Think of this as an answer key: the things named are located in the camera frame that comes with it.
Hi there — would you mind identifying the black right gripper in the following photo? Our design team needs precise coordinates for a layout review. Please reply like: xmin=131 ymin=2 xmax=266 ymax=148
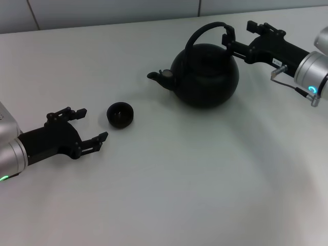
xmin=221 ymin=20 xmax=311 ymax=77

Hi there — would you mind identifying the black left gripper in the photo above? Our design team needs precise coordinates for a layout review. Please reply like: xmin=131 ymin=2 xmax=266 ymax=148
xmin=17 ymin=107 xmax=109 ymax=167

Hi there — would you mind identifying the small dark teacup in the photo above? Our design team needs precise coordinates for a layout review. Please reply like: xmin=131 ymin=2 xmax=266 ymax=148
xmin=106 ymin=101 xmax=135 ymax=130

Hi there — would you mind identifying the black round teapot with handle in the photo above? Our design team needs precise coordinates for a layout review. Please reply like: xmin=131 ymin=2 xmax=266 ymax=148
xmin=147 ymin=22 xmax=240 ymax=109

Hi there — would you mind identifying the right gripper cable with plug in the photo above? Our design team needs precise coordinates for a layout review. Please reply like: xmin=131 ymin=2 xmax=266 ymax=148
xmin=270 ymin=64 xmax=321 ymax=107

